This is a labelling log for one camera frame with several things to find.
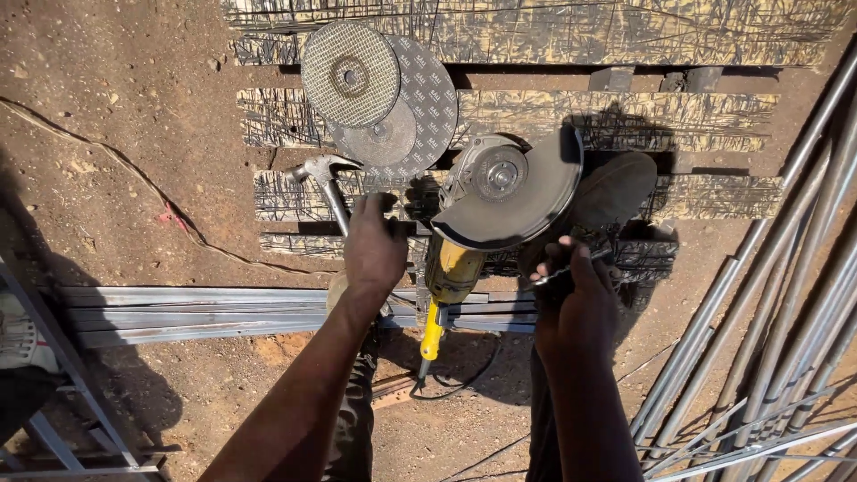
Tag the person's tan left shoe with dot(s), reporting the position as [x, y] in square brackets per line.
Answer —
[335, 291]

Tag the short wooden slat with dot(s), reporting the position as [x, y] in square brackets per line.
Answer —
[393, 389]

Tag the person's right trouser leg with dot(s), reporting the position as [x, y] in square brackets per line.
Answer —
[541, 415]

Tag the thin metal spanner wrench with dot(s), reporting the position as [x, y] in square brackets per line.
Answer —
[596, 260]

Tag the person's left fingers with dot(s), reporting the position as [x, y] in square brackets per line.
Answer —
[375, 203]

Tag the person's left trouser leg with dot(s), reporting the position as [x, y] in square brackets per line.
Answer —
[353, 415]

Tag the steel claw hammer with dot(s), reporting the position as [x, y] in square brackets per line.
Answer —
[327, 175]

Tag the small grey grinding disc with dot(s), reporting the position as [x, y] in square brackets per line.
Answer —
[383, 139]

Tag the large mesh-faced cutting disc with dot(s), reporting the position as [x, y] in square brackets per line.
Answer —
[350, 75]

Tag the person's right hand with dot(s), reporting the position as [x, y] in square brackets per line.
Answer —
[579, 304]

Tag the person's left hand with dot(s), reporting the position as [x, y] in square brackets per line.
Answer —
[373, 251]

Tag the bundle of steel pipes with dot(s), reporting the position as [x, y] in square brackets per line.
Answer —
[776, 321]

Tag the person's trouser leg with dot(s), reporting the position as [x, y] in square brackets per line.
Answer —
[353, 415]
[541, 415]

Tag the grey metal frame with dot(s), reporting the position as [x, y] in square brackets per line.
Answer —
[73, 388]

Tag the small red scrap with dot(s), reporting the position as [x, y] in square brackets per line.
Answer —
[171, 217]

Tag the scarred wooden pallet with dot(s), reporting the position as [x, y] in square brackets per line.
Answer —
[602, 114]

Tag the bundle of flat steel bars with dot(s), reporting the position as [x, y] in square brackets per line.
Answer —
[201, 314]

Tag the yellow angle grinder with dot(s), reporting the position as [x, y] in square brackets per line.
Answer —
[499, 194]

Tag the person's dusty right shoe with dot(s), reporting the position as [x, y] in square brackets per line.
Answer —
[616, 187]

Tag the grey printed cutting disc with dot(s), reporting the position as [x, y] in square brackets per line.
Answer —
[432, 94]

